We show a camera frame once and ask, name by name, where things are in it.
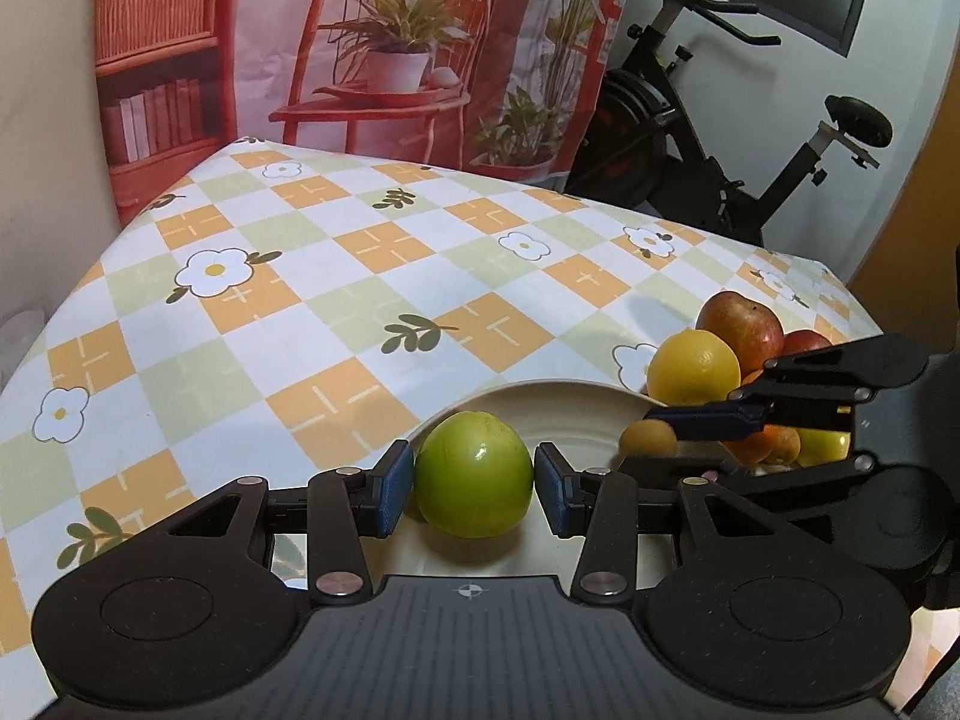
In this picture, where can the yellow lemon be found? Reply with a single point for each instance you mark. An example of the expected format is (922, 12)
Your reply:
(690, 367)

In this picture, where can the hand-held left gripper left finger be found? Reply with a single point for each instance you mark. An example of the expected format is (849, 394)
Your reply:
(397, 491)

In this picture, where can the black exercise bike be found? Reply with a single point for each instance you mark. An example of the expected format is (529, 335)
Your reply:
(652, 135)

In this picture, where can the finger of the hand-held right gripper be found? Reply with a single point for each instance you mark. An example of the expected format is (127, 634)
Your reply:
(705, 422)
(802, 474)

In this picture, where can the printed chair backdrop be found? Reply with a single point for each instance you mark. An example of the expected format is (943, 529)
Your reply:
(262, 52)

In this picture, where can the checkered floral tablecloth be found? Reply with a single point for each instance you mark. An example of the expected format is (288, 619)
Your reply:
(337, 277)

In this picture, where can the bright red apple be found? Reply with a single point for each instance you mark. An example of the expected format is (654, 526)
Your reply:
(806, 343)

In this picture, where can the dull red apple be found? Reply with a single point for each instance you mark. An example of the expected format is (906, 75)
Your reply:
(742, 326)

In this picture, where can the cream plate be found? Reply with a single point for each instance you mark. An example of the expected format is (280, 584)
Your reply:
(577, 420)

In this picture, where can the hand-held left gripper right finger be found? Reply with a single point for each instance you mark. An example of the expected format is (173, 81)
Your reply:
(551, 491)

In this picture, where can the green apple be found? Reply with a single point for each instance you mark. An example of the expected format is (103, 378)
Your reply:
(472, 472)

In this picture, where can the wooden door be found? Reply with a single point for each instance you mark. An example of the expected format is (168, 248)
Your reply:
(922, 240)

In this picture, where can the yellow-green apple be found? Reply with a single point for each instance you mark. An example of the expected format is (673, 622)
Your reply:
(825, 446)

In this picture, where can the small brown fruit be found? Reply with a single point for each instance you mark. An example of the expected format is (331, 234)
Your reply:
(645, 439)

